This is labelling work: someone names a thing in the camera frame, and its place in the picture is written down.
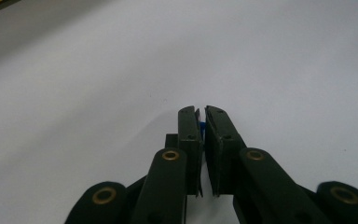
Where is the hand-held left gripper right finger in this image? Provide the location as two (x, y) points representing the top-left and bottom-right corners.
(204, 105), (248, 198)

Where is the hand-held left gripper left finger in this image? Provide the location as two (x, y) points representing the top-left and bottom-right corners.
(177, 105), (205, 198)

